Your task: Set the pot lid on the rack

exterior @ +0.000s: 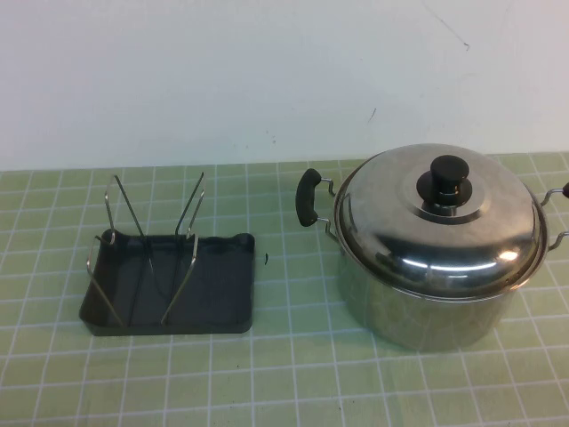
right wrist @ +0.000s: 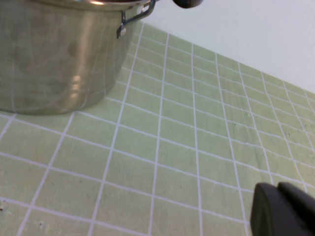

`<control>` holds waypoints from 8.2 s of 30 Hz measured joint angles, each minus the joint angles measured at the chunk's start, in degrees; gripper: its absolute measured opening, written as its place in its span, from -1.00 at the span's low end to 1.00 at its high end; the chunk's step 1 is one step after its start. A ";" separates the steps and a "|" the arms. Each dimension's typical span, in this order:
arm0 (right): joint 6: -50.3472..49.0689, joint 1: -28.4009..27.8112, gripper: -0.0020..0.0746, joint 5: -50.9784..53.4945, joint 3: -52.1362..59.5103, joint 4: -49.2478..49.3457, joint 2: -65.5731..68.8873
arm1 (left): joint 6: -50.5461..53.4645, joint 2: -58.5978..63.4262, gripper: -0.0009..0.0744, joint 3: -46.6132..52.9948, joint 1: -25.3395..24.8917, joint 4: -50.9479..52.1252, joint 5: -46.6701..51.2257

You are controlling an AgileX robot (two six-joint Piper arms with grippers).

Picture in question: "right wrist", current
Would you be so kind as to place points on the green checked tablecloth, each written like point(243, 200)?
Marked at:
point(172, 147)

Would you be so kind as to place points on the stainless steel cooking pot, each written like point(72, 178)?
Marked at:
point(61, 61)

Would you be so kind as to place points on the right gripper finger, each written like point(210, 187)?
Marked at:
point(283, 211)

